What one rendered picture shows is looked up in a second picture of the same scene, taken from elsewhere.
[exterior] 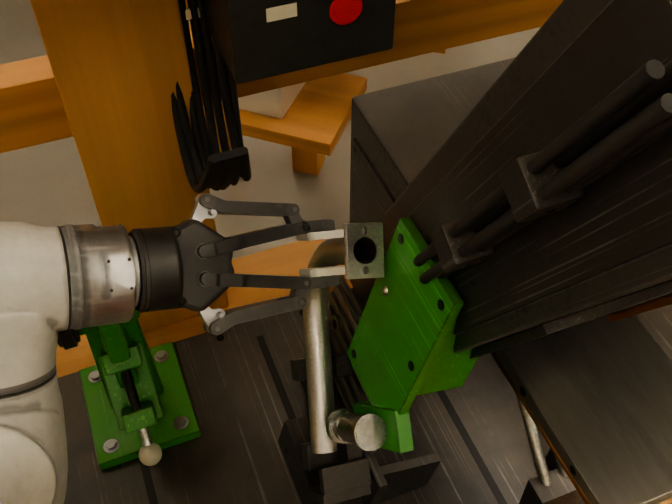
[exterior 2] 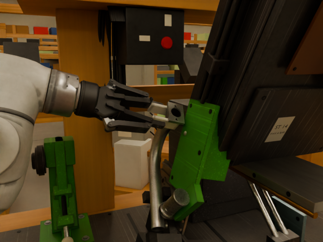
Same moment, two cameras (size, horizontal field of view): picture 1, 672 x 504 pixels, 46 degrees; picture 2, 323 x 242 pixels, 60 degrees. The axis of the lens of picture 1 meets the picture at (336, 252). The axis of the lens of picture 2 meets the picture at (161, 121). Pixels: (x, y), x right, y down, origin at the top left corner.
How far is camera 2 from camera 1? 48 cm
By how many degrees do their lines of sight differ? 37
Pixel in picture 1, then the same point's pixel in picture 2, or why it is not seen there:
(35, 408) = (18, 125)
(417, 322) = (200, 130)
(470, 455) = not seen: outside the picture
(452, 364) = (218, 160)
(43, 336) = (32, 94)
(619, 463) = (311, 188)
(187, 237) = (102, 90)
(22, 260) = (32, 63)
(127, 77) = (87, 77)
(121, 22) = (88, 54)
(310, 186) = not seen: hidden behind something
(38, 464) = (12, 135)
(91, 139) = not seen: hidden behind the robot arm
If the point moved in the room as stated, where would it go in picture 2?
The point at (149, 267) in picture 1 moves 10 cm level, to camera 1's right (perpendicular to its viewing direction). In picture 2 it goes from (85, 85) to (134, 85)
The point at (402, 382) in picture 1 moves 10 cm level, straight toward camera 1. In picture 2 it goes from (195, 165) to (193, 185)
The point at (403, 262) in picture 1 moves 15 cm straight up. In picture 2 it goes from (192, 113) to (193, 45)
